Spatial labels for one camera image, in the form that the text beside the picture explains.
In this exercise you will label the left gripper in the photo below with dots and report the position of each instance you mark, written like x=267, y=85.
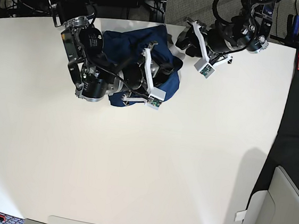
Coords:
x=219, y=38

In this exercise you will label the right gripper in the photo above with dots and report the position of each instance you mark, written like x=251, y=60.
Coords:
x=136, y=78

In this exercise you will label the blue long-sleeve T-shirt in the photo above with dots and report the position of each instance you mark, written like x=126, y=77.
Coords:
x=124, y=46

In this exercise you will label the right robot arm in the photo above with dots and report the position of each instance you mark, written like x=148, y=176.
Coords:
x=83, y=43

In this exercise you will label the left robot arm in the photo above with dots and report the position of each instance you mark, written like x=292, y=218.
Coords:
x=247, y=31

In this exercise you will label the black cloth on side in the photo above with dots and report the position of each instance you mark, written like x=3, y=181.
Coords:
x=285, y=149

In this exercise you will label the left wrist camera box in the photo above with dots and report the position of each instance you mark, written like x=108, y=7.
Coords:
x=204, y=68

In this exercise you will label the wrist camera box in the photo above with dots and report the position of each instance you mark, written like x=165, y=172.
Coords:
x=204, y=68
x=155, y=98

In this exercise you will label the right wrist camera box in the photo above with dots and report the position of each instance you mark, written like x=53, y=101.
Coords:
x=155, y=98

